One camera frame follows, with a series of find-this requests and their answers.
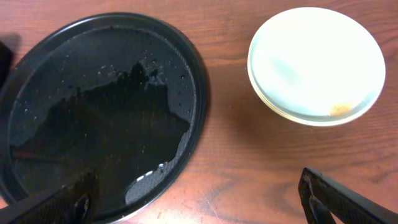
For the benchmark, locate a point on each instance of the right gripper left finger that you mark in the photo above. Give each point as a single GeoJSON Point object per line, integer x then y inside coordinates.
{"type": "Point", "coordinates": [74, 201]}

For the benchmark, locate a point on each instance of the mint plate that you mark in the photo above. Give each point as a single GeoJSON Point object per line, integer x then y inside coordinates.
{"type": "Point", "coordinates": [310, 60]}

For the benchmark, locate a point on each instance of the black round tray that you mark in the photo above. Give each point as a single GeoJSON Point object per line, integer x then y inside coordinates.
{"type": "Point", "coordinates": [123, 93]}

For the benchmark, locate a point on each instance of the black rectangular water tray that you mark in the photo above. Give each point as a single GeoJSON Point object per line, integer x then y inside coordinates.
{"type": "Point", "coordinates": [6, 57]}

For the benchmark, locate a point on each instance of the yellow plate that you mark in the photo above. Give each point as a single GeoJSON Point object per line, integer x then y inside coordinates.
{"type": "Point", "coordinates": [327, 120]}

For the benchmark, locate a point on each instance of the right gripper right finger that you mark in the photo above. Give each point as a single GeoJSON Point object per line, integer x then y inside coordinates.
{"type": "Point", "coordinates": [323, 199]}

